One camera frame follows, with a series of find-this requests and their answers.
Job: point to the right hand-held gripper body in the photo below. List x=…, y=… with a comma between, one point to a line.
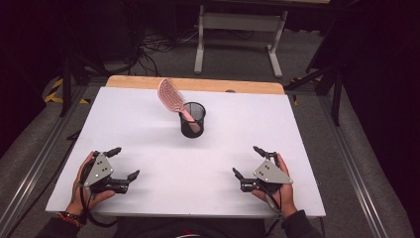
x=270, y=174

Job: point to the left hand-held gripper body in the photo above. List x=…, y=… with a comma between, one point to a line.
x=99, y=170

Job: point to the black mesh pen holder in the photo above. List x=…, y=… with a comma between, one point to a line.
x=189, y=132

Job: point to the pink hairbrush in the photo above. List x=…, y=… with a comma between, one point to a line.
x=171, y=99

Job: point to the person's right hand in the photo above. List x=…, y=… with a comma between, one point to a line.
x=287, y=198

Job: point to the person's left hand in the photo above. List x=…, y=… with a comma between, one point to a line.
x=76, y=195

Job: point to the yellow black hazard tape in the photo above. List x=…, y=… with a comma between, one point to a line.
x=294, y=99
x=52, y=94

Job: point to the black tripod stand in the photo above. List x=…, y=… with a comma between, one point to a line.
x=67, y=86
x=336, y=95

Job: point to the grey metal stand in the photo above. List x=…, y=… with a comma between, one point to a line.
x=242, y=21

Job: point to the metal floor rail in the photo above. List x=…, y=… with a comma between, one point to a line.
x=39, y=158
x=353, y=165

